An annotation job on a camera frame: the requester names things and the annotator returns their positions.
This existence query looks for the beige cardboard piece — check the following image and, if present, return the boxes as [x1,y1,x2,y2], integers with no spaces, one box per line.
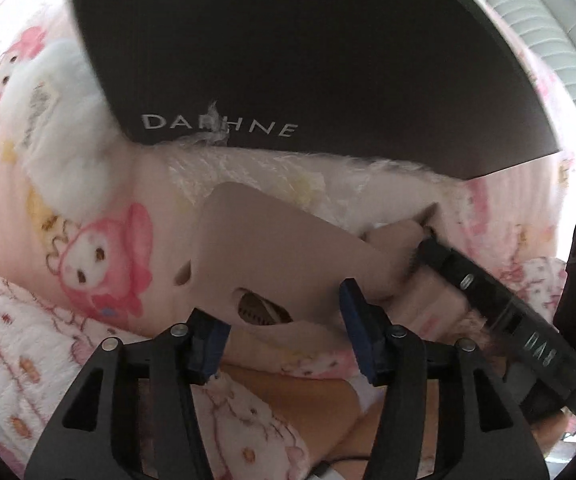
[172,181,474,342]

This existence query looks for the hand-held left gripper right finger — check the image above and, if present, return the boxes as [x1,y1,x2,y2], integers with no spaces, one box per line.
[339,278,551,480]

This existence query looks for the pink printed blanket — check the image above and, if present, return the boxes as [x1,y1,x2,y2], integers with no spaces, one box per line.
[0,0,576,386]

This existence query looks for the person's pink printed pyjama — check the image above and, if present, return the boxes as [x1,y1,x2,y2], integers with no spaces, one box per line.
[0,259,385,480]

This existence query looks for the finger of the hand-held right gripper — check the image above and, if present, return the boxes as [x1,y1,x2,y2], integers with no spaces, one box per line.
[415,236,514,327]

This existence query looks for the white fluffy plush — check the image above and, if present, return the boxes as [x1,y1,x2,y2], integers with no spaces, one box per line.
[0,36,125,222]

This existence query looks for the person's bare leg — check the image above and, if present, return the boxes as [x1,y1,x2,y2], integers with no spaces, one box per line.
[218,364,444,480]

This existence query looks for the ribbed plastic panel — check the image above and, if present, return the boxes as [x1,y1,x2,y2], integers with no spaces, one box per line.
[432,0,576,127]

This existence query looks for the black cardboard box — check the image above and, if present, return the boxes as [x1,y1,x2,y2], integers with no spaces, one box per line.
[63,0,562,182]

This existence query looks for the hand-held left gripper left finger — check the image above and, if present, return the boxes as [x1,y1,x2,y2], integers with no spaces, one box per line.
[23,307,233,480]

